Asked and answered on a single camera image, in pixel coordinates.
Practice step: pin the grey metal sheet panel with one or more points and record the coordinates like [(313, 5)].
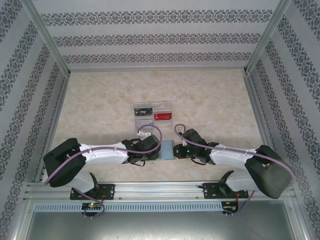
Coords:
[(160, 227)]

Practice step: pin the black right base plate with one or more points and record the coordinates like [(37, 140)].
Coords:
[(208, 191)]

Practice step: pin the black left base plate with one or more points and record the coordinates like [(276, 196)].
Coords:
[(108, 192)]

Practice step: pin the controller board with green light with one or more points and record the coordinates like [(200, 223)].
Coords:
[(92, 206)]

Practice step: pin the clear plastic organizer box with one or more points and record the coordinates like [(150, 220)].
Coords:
[(163, 106)]

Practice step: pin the aluminium frame post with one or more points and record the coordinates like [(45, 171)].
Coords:
[(47, 37), (268, 37)]

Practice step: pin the small controller board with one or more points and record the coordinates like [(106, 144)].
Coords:
[(228, 207)]

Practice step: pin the aluminium table side rail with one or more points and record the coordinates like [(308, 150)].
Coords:
[(252, 95)]

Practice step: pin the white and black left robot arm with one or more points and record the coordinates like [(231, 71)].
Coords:
[(105, 153)]

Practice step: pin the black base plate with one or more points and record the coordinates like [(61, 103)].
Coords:
[(208, 191), (108, 192)]

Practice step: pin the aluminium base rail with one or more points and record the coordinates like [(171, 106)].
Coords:
[(160, 190)]

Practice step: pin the black credit card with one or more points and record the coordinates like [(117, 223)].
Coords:
[(143, 112)]

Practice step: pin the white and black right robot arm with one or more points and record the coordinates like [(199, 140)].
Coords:
[(232, 156)]

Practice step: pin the red credit card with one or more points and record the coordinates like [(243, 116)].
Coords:
[(163, 116)]

